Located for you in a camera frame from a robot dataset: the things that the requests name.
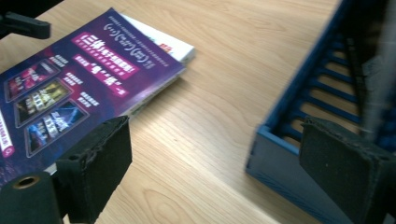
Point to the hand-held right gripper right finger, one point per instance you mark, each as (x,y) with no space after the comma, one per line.
(342,168)

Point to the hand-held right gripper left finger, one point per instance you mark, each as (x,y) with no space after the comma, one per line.
(93,174)

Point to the blue file rack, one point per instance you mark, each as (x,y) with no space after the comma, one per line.
(280,174)

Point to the purple magazine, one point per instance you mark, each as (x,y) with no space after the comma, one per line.
(93,77)

